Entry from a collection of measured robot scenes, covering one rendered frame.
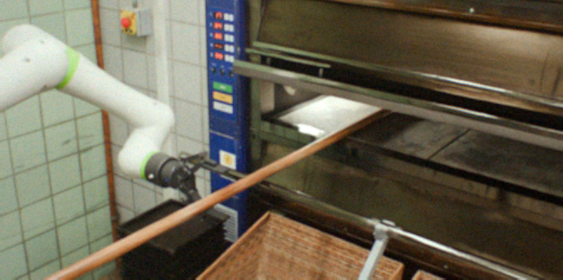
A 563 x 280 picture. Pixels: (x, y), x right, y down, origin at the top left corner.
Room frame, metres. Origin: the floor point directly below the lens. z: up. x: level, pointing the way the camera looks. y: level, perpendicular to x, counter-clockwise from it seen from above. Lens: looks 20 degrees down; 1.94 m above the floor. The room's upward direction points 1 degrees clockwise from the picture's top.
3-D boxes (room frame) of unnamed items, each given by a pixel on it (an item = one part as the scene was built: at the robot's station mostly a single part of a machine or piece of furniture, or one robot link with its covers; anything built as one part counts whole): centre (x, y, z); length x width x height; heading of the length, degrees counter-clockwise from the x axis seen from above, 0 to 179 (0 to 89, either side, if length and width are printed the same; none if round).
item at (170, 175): (1.57, 0.28, 1.19); 0.09 x 0.07 x 0.08; 52
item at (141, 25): (2.41, 0.59, 1.46); 0.10 x 0.07 x 0.10; 52
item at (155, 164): (1.62, 0.34, 1.19); 0.12 x 0.06 x 0.09; 142
